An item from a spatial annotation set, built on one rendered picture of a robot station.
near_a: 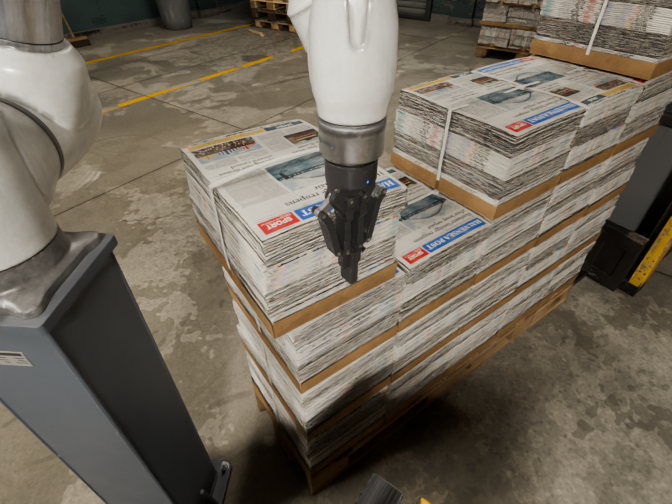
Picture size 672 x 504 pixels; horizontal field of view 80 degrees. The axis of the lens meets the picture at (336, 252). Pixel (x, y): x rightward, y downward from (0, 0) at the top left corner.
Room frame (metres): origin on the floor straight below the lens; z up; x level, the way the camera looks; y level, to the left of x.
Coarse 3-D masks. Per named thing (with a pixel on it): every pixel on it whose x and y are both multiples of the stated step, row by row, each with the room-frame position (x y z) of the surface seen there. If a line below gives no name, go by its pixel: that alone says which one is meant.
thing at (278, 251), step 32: (256, 192) 0.58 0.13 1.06; (288, 192) 0.58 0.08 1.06; (320, 192) 0.58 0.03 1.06; (256, 224) 0.48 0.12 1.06; (288, 224) 0.48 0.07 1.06; (384, 224) 0.59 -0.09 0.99; (256, 256) 0.48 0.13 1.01; (288, 256) 0.47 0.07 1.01; (320, 256) 0.51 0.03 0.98; (384, 256) 0.60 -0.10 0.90; (256, 288) 0.48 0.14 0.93; (288, 288) 0.47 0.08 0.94; (320, 288) 0.51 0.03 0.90
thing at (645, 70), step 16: (544, 48) 1.42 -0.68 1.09; (560, 48) 1.37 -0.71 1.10; (576, 48) 1.33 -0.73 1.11; (592, 64) 1.28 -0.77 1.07; (608, 64) 1.25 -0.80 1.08; (624, 64) 1.21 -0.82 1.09; (640, 64) 1.18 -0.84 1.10; (656, 128) 1.31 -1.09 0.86; (624, 144) 1.18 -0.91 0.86; (592, 208) 1.17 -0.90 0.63; (592, 240) 1.28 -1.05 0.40; (560, 288) 1.24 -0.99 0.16
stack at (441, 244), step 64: (576, 192) 1.08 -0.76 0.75; (448, 256) 0.72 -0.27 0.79; (256, 320) 0.62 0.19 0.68; (320, 320) 0.50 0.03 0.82; (384, 320) 0.61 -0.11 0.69; (448, 320) 0.76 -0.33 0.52; (512, 320) 1.04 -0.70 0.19; (256, 384) 0.75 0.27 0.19; (320, 384) 0.50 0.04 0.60; (448, 384) 0.84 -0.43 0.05; (320, 448) 0.51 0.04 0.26
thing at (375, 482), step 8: (368, 480) 0.23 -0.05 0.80; (376, 480) 0.23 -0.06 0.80; (384, 480) 0.23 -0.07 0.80; (368, 488) 0.22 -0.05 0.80; (376, 488) 0.22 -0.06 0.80; (384, 488) 0.22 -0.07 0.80; (392, 488) 0.22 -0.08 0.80; (360, 496) 0.21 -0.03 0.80; (368, 496) 0.21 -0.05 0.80; (376, 496) 0.21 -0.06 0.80; (384, 496) 0.21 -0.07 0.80; (392, 496) 0.21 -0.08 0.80; (400, 496) 0.21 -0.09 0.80
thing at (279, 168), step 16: (288, 160) 0.70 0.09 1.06; (304, 160) 0.70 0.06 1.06; (320, 160) 0.70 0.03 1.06; (224, 176) 0.64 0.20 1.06; (240, 176) 0.64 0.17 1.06; (256, 176) 0.64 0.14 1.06; (272, 176) 0.64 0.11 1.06; (224, 192) 0.58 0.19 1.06; (224, 224) 0.59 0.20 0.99; (224, 240) 0.59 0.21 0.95; (224, 256) 0.62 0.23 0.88
